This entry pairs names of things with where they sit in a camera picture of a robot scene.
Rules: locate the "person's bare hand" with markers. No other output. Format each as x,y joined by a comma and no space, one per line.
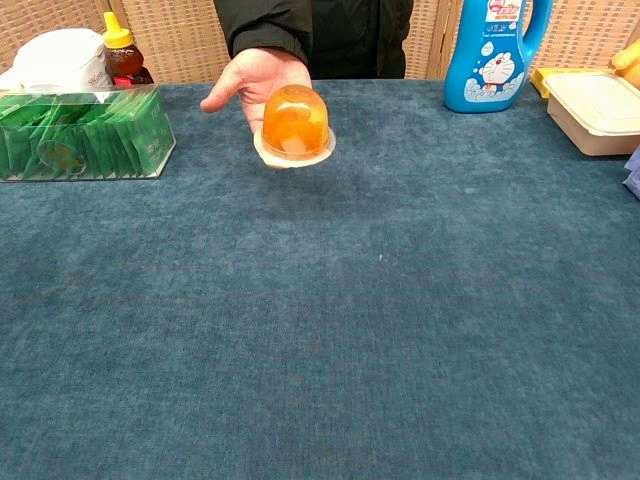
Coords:
250,80

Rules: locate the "orange fruit jelly cup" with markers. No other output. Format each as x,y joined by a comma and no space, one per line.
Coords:
294,120

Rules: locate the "person's black jacket sleeve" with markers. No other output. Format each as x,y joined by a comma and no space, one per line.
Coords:
272,30

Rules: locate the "woven rattan folding screen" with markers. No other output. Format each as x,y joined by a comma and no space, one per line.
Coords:
175,35

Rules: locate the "person's black jacket torso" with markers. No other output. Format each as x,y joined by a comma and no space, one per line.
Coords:
360,35

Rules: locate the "honey bottle with yellow cap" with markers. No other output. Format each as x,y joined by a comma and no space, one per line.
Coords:
122,57

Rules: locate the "clear box of green sachets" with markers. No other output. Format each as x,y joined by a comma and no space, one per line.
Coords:
80,135

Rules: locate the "white plastic bag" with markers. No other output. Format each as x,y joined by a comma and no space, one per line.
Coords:
60,60

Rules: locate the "blue velvet tablecloth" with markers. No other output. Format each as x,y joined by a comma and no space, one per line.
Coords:
320,300

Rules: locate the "blue Doraemon detergent bottle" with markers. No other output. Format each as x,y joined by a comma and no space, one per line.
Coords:
492,55

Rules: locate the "yellow flat package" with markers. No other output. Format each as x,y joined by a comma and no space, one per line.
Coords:
539,80

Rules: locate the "cream lidded food container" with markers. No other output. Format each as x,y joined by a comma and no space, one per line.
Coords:
595,112

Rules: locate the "yellow plush toy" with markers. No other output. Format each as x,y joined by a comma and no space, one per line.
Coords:
629,62

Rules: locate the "blue fabric piece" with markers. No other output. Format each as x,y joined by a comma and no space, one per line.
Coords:
634,172

